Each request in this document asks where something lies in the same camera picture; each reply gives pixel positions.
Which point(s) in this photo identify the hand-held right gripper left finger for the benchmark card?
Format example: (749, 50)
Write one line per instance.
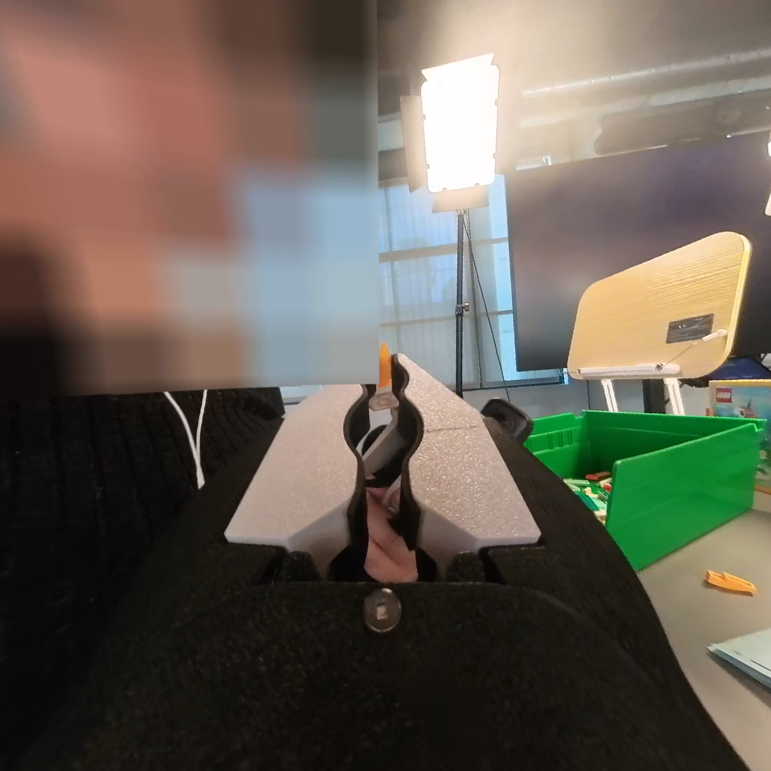
(301, 476)

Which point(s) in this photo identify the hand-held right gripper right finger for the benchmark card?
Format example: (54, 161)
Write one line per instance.
(464, 476)

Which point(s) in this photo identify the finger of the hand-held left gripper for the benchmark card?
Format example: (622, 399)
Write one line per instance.
(385, 449)

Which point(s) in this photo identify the pile of lego pieces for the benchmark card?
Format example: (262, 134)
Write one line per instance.
(593, 491)

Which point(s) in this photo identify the lego set box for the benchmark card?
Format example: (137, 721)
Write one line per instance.
(738, 399)

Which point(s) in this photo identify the orange lego wedge piece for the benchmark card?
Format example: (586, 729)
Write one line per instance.
(729, 581)

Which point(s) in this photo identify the person's left hand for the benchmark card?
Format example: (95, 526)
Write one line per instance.
(388, 554)

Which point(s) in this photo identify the black light stand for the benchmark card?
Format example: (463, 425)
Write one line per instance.
(461, 301)

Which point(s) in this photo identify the window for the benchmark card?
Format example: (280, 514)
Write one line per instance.
(421, 283)

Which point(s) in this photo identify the green plastic bin with divider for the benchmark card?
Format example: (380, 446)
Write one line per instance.
(680, 497)

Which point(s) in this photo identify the tilted wooden table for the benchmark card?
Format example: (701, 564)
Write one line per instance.
(656, 301)

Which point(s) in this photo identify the person's black sweater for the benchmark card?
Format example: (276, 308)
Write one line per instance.
(90, 518)

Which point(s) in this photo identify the large black screen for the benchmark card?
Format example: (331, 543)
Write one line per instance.
(602, 199)

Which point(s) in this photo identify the studio light panel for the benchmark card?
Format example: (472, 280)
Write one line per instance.
(461, 126)

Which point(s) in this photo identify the open instruction booklet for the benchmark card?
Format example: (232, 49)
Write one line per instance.
(750, 658)

